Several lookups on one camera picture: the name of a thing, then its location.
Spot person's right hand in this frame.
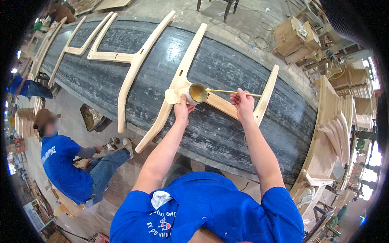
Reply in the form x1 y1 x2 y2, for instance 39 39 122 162
229 88 255 123

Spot person's left hand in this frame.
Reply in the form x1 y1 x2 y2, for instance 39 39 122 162
174 94 196 123

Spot thin bamboo stick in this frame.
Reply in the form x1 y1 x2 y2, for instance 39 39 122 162
205 88 262 98

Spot white cup of glue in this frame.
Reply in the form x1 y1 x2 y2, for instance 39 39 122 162
184 83 209 106

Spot small flat wooden piece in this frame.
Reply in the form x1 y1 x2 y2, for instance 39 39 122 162
165 86 191 105

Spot wooden crate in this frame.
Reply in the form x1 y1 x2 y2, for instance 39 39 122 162
272 16 322 64

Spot dark chair legs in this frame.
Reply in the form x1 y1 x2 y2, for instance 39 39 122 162
196 0 240 23

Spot stack of curved wooden parts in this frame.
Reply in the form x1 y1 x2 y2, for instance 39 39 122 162
290 74 357 220

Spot person's body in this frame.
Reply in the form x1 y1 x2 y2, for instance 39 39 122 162
109 172 305 243

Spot stack of wooden slats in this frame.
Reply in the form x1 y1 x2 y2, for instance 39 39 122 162
330 60 378 129

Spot handheld power sander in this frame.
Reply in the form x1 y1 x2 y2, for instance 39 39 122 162
101 137 121 152

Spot rough wooden block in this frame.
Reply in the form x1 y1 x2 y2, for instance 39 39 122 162
80 104 113 133

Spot metal machine stand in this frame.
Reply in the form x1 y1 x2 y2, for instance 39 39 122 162
303 204 347 243

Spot wooden panels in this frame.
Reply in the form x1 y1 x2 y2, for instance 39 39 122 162
66 0 133 16

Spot coiled floor cable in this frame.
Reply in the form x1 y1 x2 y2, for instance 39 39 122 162
238 21 275 52

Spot wooden chair frame part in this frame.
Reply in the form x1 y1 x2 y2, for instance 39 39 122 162
87 10 177 134
47 12 118 88
30 16 67 80
135 23 280 154

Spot low wooden furniture frame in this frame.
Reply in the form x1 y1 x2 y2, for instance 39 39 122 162
45 179 86 220

